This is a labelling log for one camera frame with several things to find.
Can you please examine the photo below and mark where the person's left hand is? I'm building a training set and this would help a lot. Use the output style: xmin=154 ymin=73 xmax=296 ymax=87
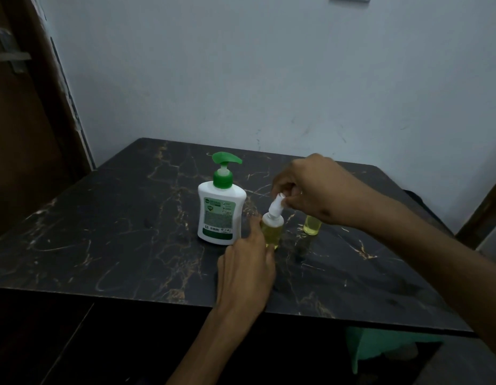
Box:
xmin=215 ymin=215 xmax=277 ymax=324

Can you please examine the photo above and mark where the person's right hand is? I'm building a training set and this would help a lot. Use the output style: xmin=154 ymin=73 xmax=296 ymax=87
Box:
xmin=271 ymin=153 xmax=397 ymax=228

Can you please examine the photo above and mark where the white spray cap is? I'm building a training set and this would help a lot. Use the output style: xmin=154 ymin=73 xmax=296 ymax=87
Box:
xmin=269 ymin=192 xmax=287 ymax=220

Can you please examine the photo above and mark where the small clear bottle white cap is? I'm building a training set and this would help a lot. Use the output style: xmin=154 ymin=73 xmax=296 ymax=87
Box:
xmin=260 ymin=213 xmax=285 ymax=251

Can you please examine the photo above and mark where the white green hand sanitizer bottle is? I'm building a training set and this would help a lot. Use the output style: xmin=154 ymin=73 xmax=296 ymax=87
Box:
xmin=197 ymin=151 xmax=247 ymax=247

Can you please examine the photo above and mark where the person's right forearm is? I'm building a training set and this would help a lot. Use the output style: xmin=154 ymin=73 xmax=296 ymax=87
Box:
xmin=372 ymin=192 xmax=496 ymax=364

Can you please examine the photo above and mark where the person's left forearm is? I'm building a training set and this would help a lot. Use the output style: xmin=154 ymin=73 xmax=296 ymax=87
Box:
xmin=166 ymin=304 xmax=269 ymax=385

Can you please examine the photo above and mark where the green cloth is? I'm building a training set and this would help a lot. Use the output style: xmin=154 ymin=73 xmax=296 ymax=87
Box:
xmin=346 ymin=326 xmax=445 ymax=375

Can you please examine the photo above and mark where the brown wooden door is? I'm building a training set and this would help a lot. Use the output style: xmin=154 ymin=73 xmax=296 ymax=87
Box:
xmin=0 ymin=0 xmax=96 ymax=243

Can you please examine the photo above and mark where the metal door latch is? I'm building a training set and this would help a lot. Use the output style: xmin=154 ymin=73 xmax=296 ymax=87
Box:
xmin=0 ymin=27 xmax=32 ymax=75

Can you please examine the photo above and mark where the brown wooden frame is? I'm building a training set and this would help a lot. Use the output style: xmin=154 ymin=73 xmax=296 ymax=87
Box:
xmin=456 ymin=174 xmax=496 ymax=249

